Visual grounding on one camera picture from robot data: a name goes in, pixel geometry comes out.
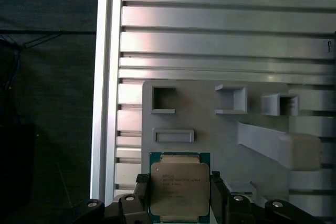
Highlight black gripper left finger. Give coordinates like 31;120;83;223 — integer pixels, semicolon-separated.
69;173;152;224

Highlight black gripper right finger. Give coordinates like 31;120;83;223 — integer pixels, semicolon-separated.
211;170;326;224

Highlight CPU with silver lid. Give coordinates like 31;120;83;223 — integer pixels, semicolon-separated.
149;151;212;222

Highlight grey parts rack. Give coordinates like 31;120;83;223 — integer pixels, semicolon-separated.
141;80;322;224

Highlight thin dark floor cables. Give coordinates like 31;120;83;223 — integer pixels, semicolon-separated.
0;33;30;91

